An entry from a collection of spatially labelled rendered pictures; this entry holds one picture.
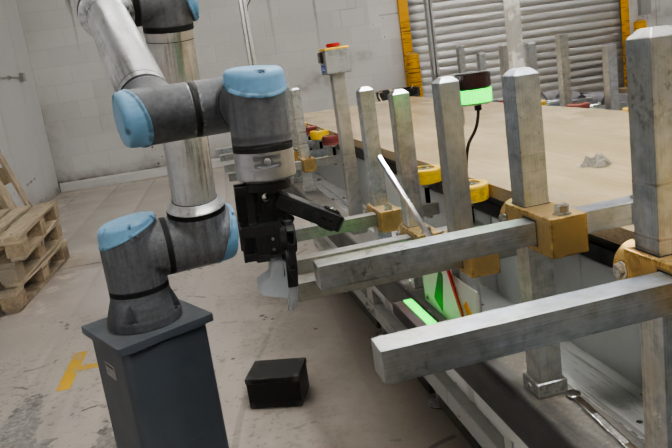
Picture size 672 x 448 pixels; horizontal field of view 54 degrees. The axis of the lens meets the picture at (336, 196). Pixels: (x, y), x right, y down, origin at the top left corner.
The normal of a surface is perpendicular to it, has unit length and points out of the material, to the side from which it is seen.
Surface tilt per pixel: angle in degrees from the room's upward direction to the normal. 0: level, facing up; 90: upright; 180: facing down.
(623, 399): 0
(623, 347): 90
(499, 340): 90
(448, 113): 90
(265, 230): 90
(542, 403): 0
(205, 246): 102
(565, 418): 0
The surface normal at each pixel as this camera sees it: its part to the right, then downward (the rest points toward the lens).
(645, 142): -0.96, 0.18
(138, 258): 0.39, 0.14
